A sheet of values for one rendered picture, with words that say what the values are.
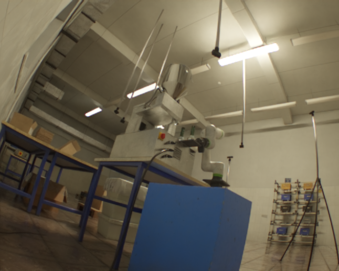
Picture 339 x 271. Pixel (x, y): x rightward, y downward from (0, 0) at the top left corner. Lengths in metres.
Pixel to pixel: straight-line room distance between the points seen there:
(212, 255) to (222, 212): 0.19
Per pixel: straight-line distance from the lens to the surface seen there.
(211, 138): 1.83
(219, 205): 0.88
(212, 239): 0.88
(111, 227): 2.17
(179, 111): 1.66
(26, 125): 2.60
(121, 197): 2.18
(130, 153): 1.55
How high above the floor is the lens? 0.44
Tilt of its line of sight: 23 degrees up
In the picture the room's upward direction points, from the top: 14 degrees clockwise
